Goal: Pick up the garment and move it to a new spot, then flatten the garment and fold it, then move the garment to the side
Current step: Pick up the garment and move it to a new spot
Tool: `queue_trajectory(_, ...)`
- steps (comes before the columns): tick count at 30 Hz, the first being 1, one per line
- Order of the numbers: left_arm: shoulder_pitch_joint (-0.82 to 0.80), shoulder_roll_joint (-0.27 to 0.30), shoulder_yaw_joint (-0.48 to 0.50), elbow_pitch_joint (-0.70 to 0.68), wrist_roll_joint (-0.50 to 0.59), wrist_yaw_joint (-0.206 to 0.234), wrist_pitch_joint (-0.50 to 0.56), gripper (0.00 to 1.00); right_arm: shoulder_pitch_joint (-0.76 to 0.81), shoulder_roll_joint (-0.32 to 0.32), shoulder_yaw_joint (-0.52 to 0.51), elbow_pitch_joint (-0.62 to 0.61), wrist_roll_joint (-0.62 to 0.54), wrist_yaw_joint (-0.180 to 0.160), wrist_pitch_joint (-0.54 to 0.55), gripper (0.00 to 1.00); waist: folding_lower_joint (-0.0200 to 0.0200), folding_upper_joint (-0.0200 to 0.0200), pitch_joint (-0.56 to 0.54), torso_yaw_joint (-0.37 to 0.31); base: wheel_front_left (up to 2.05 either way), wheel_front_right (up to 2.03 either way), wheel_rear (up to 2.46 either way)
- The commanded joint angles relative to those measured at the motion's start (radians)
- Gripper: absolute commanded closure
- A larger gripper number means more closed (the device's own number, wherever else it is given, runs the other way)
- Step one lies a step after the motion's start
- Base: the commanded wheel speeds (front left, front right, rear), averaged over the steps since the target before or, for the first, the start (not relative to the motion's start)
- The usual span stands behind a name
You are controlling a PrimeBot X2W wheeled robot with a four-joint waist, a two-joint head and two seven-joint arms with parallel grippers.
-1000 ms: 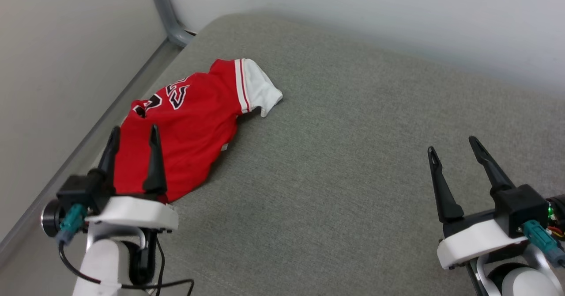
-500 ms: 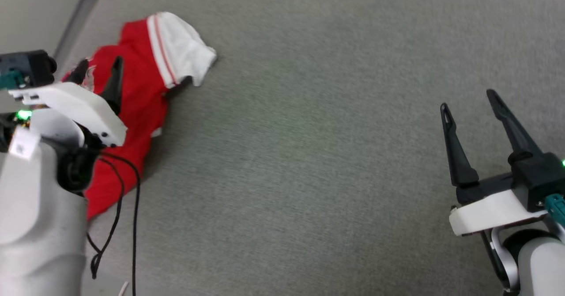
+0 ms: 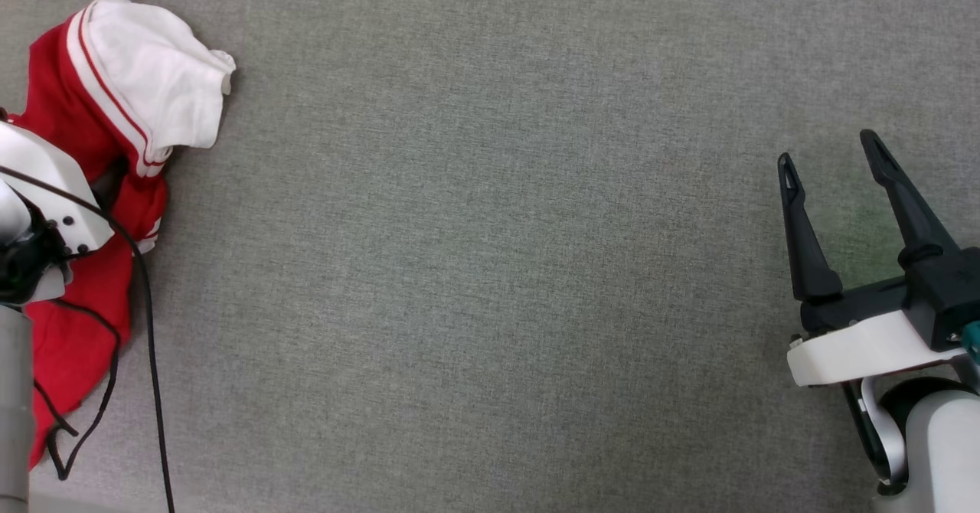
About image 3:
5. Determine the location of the looped thin black cable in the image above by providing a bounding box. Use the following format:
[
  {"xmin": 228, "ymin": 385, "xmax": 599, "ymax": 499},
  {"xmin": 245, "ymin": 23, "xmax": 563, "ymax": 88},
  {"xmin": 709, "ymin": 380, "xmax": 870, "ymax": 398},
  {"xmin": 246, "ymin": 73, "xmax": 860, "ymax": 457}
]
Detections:
[{"xmin": 32, "ymin": 299, "xmax": 123, "ymax": 482}]

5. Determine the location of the long thin black cable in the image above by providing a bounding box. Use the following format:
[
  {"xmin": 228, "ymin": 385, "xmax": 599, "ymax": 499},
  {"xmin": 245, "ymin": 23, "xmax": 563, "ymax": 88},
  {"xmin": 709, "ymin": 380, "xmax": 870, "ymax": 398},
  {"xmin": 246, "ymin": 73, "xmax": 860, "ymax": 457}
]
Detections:
[{"xmin": 0, "ymin": 165, "xmax": 176, "ymax": 513}]

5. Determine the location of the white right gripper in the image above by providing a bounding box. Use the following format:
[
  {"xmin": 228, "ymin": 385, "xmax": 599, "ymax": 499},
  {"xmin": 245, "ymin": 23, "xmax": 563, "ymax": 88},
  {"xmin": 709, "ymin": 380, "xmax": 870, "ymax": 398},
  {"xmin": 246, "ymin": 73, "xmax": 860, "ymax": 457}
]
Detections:
[{"xmin": 778, "ymin": 129, "xmax": 969, "ymax": 388}]

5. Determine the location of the red and white basketball jersey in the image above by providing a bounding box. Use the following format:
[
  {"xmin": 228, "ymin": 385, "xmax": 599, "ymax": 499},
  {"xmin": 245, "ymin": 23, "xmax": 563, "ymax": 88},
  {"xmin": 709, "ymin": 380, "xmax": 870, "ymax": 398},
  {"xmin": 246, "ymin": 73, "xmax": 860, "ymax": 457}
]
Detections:
[{"xmin": 6, "ymin": 0, "xmax": 237, "ymax": 471}]

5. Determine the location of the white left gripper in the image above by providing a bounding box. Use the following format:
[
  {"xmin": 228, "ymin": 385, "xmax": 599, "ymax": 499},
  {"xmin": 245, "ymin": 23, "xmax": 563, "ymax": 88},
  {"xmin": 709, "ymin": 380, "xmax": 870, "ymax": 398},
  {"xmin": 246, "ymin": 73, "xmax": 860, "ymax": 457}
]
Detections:
[{"xmin": 0, "ymin": 123, "xmax": 129, "ymax": 258}]

